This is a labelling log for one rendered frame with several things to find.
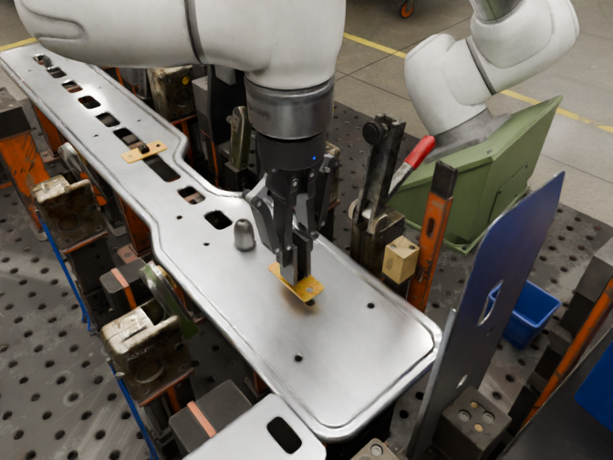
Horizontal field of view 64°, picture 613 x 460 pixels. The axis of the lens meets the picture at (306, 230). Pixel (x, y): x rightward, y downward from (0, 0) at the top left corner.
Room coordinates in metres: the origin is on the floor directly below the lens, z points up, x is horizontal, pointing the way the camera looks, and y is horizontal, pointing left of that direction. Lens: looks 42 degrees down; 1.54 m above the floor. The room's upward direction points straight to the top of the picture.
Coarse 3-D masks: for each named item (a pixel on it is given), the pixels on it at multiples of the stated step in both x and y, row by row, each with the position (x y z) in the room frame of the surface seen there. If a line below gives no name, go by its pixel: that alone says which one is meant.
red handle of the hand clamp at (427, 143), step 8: (424, 136) 0.64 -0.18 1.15; (424, 144) 0.62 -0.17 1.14; (432, 144) 0.62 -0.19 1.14; (416, 152) 0.61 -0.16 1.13; (424, 152) 0.61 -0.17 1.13; (408, 160) 0.61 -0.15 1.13; (416, 160) 0.61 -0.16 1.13; (400, 168) 0.60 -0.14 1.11; (408, 168) 0.60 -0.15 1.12; (416, 168) 0.60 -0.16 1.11; (400, 176) 0.59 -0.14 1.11; (408, 176) 0.60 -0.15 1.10; (392, 184) 0.58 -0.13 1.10; (400, 184) 0.59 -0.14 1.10; (392, 192) 0.58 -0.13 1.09; (368, 208) 0.56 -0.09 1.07; (368, 216) 0.55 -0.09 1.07
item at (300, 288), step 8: (272, 264) 0.49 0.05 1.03; (272, 272) 0.48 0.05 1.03; (280, 280) 0.46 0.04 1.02; (304, 280) 0.46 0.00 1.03; (312, 280) 0.46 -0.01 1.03; (296, 288) 0.44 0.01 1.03; (304, 288) 0.44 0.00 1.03; (312, 288) 0.45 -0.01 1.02; (320, 288) 0.44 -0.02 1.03; (304, 296) 0.43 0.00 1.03; (312, 296) 0.43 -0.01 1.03
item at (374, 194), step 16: (384, 112) 0.59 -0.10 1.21; (368, 128) 0.55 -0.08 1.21; (384, 128) 0.56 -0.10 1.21; (400, 128) 0.56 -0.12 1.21; (384, 144) 0.57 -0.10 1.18; (368, 160) 0.57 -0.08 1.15; (384, 160) 0.55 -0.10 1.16; (368, 176) 0.57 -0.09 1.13; (384, 176) 0.55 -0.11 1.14; (368, 192) 0.57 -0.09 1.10; (384, 192) 0.55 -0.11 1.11; (384, 208) 0.55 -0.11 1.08
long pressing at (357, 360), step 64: (0, 64) 1.24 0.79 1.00; (64, 64) 1.23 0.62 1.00; (64, 128) 0.92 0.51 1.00; (128, 128) 0.91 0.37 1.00; (128, 192) 0.70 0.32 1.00; (192, 256) 0.53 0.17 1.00; (256, 256) 0.53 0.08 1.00; (320, 256) 0.53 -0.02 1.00; (256, 320) 0.41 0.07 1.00; (320, 320) 0.41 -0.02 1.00; (384, 320) 0.41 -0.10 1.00; (320, 384) 0.32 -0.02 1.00; (384, 384) 0.32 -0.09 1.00
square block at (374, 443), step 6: (366, 444) 0.22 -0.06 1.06; (372, 444) 0.22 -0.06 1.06; (378, 444) 0.22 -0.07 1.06; (384, 444) 0.22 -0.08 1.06; (360, 450) 0.21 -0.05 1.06; (366, 450) 0.21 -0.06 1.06; (372, 450) 0.21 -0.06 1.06; (378, 450) 0.21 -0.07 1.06; (384, 450) 0.21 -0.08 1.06; (354, 456) 0.21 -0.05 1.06; (360, 456) 0.21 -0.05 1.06; (366, 456) 0.21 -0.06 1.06; (372, 456) 0.21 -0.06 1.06; (378, 456) 0.21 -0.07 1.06; (384, 456) 0.21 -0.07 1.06; (390, 456) 0.21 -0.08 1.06
